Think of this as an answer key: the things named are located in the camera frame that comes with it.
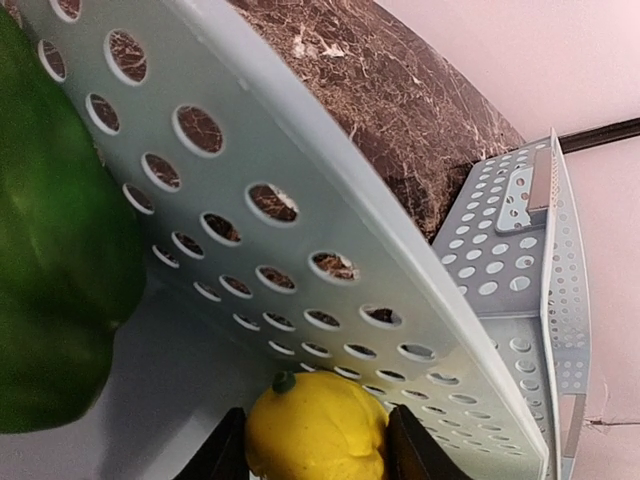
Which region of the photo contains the green toy pepper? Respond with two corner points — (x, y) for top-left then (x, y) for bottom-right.
(1, 13), (146, 434)

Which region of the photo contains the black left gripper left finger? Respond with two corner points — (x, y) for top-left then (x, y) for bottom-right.
(183, 407), (248, 480)

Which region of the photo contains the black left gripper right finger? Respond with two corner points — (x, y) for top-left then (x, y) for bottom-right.
(385, 405), (468, 480)

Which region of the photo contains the large blue perforated basket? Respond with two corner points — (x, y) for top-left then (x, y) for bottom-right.
(433, 134), (591, 479)

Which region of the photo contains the small blue perforated basket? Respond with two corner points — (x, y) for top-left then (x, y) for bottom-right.
(3, 1), (549, 479)

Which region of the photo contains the yellow toy lemon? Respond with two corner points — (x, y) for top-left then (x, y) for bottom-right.
(244, 371), (389, 479)

